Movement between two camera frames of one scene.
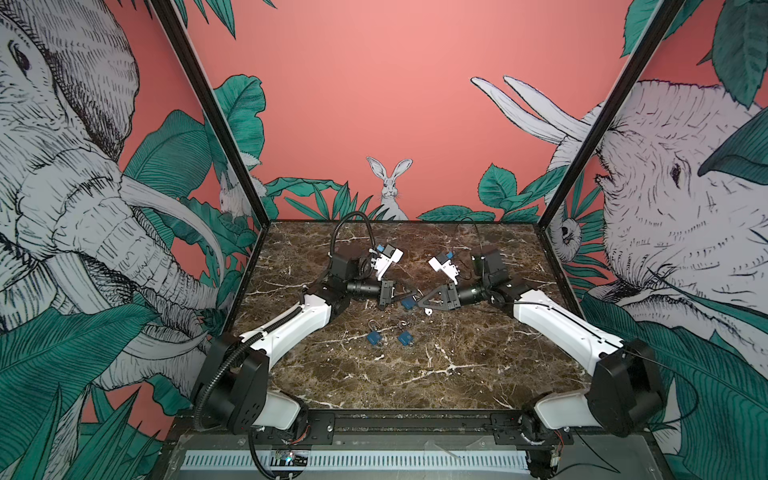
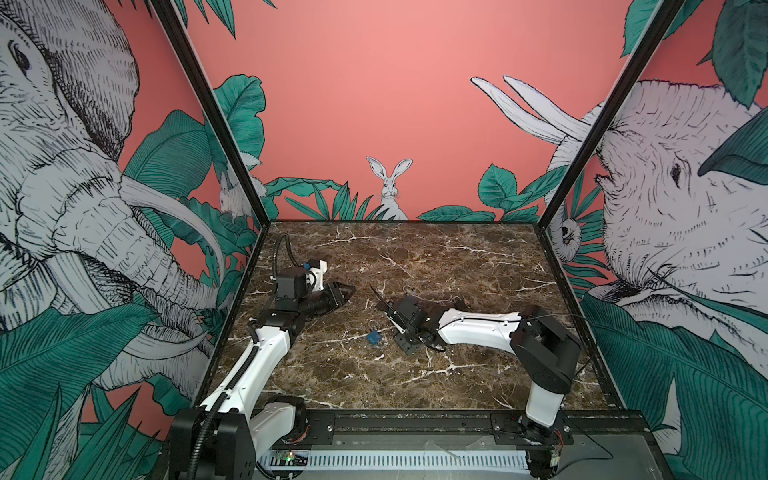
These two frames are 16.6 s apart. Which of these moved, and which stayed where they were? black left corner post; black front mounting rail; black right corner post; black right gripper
Moved: black right gripper
Stayed: black left corner post; black right corner post; black front mounting rail
